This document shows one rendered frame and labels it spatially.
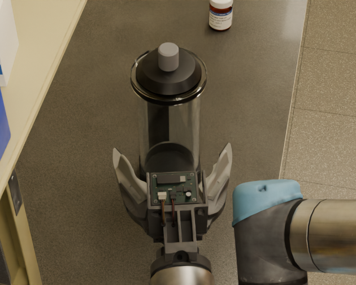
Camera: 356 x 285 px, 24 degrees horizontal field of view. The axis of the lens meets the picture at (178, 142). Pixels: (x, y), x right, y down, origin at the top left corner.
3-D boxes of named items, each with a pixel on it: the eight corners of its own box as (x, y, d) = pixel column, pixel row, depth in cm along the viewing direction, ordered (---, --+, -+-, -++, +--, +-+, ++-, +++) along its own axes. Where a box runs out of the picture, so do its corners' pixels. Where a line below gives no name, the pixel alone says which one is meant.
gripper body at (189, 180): (207, 164, 99) (215, 253, 91) (204, 203, 106) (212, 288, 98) (143, 167, 98) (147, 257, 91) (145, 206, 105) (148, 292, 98)
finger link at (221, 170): (250, 132, 104) (212, 182, 99) (247, 159, 109) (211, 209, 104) (229, 121, 105) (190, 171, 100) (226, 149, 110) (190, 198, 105)
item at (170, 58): (135, 62, 119) (133, 27, 114) (198, 59, 120) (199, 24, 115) (137, 107, 113) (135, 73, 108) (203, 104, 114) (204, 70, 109)
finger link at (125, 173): (113, 126, 104) (159, 173, 100) (116, 154, 109) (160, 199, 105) (94, 138, 103) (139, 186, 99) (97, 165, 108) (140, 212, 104)
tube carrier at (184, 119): (134, 145, 134) (129, 47, 118) (200, 142, 135) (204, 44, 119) (136, 198, 127) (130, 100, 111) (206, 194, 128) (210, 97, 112)
